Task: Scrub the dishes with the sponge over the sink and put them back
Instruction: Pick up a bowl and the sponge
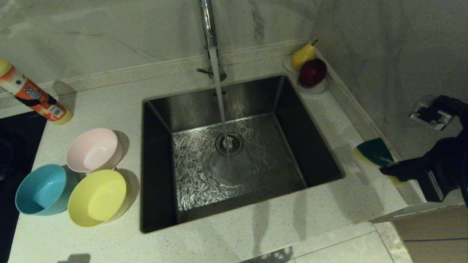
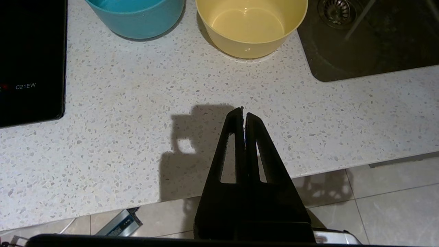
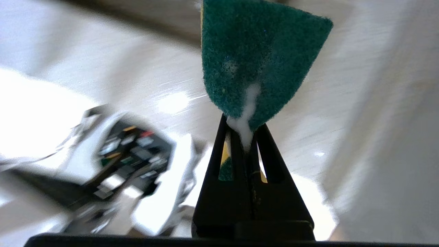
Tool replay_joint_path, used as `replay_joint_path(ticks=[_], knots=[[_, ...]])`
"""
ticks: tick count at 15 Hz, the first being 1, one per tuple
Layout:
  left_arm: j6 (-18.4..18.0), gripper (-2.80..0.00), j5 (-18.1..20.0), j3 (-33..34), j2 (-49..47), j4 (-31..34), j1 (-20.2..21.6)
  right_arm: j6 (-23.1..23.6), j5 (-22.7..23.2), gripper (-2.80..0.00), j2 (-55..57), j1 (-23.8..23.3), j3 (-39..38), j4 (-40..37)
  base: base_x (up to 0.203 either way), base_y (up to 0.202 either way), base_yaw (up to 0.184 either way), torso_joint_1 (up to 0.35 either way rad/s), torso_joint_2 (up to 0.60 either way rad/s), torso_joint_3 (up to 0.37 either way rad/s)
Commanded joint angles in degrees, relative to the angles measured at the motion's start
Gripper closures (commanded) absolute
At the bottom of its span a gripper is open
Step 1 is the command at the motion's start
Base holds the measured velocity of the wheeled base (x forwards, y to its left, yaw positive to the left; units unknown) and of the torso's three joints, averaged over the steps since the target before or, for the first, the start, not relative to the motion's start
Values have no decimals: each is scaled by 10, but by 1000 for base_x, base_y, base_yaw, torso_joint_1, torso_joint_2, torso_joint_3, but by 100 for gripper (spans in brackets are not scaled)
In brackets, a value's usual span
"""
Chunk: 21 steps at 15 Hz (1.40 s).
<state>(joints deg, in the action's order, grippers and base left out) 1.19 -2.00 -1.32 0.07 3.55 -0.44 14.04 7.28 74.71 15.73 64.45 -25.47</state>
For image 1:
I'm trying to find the green and yellow sponge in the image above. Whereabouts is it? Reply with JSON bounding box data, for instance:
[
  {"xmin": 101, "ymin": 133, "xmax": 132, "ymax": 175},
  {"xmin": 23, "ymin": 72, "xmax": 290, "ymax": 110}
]
[{"xmin": 354, "ymin": 137, "xmax": 407, "ymax": 187}]

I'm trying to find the chrome faucet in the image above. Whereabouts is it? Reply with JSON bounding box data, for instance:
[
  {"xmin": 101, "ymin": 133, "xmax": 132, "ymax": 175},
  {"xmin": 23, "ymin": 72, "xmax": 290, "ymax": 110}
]
[{"xmin": 197, "ymin": 0, "xmax": 227, "ymax": 82}]

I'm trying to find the blue plastic bowl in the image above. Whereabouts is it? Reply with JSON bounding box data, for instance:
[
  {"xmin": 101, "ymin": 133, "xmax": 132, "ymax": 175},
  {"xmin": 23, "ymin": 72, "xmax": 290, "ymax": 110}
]
[{"xmin": 15, "ymin": 164, "xmax": 78, "ymax": 216}]

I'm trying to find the orange label dish soap bottle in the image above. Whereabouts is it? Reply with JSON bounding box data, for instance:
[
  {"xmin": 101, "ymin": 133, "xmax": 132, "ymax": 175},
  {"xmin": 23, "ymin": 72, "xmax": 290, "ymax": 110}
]
[{"xmin": 0, "ymin": 58, "xmax": 73, "ymax": 126}]

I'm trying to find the stainless steel sink basin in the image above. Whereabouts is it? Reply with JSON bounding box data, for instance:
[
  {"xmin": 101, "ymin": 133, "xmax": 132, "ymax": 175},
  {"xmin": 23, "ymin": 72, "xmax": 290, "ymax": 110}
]
[{"xmin": 141, "ymin": 75, "xmax": 345, "ymax": 233}]

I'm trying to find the small white dish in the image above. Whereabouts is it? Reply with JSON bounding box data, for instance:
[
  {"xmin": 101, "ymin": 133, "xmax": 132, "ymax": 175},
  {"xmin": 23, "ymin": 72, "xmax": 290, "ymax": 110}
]
[{"xmin": 283, "ymin": 57, "xmax": 328, "ymax": 96}]

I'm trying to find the dark red apple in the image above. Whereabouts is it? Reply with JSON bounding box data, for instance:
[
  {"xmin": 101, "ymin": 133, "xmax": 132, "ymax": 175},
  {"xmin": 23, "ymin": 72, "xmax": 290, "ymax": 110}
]
[{"xmin": 299, "ymin": 58, "xmax": 327, "ymax": 88}]

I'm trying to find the yellow pear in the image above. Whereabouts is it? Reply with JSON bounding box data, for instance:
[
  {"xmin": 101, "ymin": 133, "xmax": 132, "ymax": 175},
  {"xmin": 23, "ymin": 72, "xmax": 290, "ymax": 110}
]
[{"xmin": 291, "ymin": 39, "xmax": 318, "ymax": 72}]

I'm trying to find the round metal drain strainer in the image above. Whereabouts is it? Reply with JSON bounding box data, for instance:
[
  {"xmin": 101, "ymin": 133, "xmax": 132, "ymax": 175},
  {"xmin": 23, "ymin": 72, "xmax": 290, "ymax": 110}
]
[{"xmin": 215, "ymin": 132, "xmax": 244, "ymax": 157}]

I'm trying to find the clear running water stream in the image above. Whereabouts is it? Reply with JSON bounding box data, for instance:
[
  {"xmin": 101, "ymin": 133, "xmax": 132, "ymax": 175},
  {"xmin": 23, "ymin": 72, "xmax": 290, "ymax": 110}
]
[{"xmin": 208, "ymin": 47, "xmax": 233, "ymax": 159}]

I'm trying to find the yellow plastic bowl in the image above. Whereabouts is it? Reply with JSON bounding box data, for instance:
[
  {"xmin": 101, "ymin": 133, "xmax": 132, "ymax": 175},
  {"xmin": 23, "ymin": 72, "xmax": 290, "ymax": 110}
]
[{"xmin": 68, "ymin": 169, "xmax": 131, "ymax": 227}]

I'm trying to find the pink plastic bowl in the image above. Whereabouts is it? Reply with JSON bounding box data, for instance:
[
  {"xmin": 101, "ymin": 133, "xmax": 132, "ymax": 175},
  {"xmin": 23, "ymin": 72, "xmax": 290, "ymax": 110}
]
[{"xmin": 67, "ymin": 128, "xmax": 124, "ymax": 173}]

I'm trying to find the black induction cooktop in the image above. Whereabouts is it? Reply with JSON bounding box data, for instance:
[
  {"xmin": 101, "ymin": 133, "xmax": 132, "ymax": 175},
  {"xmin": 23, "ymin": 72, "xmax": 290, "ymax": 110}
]
[{"xmin": 0, "ymin": 111, "xmax": 48, "ymax": 263}]

